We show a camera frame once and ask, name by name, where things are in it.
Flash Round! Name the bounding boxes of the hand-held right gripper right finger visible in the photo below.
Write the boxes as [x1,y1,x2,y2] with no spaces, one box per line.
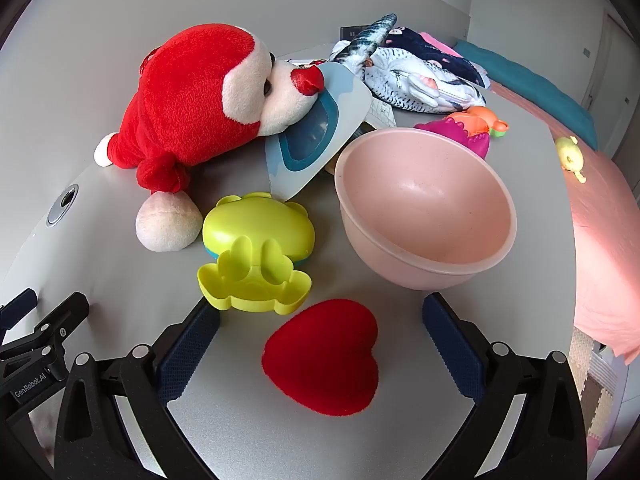
[421,291,589,480]

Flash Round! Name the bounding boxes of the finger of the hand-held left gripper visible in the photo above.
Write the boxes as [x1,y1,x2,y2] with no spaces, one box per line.
[0,291,91,363]
[0,289,39,332]

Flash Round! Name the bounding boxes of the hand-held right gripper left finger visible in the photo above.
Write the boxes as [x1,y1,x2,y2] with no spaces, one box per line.
[52,299,222,480]

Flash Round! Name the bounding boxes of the red heart plush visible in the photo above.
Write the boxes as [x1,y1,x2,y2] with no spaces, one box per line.
[261,299,379,417]

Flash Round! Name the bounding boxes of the pink plastic bowl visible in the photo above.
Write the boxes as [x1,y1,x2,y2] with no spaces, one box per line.
[334,128,517,291]

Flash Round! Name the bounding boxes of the orange plastic toy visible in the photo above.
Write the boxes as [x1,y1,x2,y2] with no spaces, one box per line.
[450,105,497,134]

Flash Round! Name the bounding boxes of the yellow-green frog mould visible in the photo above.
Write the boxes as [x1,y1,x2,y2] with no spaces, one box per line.
[197,236,314,316]

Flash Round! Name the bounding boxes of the foam floor mat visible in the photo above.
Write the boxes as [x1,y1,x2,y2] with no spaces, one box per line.
[569,327,632,453]

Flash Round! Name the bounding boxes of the green frog toy box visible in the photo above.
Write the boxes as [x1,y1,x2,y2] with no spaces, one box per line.
[201,192,316,264]

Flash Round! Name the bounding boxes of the pink bed sheet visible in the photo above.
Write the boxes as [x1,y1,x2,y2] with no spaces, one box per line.
[487,82,640,367]

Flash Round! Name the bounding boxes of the magenta plastic toy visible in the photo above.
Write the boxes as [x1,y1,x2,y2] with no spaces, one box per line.
[414,116,491,162]

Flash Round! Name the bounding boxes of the yellow plush toy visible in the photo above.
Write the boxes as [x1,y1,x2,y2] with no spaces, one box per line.
[554,136,588,184]

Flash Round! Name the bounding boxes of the red and white plush toy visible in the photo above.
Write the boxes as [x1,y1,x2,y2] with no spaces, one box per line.
[95,24,326,253]

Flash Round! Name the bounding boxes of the white paper slip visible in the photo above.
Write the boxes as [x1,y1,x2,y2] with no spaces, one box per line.
[366,98,399,129]

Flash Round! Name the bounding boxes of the pale blue wipes pack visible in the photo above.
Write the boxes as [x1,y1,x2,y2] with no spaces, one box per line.
[264,60,374,202]

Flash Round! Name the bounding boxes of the teal pillow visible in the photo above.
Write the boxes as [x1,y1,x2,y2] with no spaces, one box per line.
[452,40,599,151]

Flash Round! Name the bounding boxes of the striped fish plush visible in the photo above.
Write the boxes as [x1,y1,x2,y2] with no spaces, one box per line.
[329,14,489,111]

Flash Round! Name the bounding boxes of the navy printed cloth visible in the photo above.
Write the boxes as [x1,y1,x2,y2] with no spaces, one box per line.
[385,26,493,89]

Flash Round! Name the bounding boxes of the pink cloth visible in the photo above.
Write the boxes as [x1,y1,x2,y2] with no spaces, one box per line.
[419,32,464,59]

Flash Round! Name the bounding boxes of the white door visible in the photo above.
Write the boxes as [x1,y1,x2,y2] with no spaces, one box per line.
[580,10,640,126]

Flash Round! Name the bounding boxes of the desk cable grommet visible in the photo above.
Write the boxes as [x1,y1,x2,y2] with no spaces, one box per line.
[46,184,79,226]

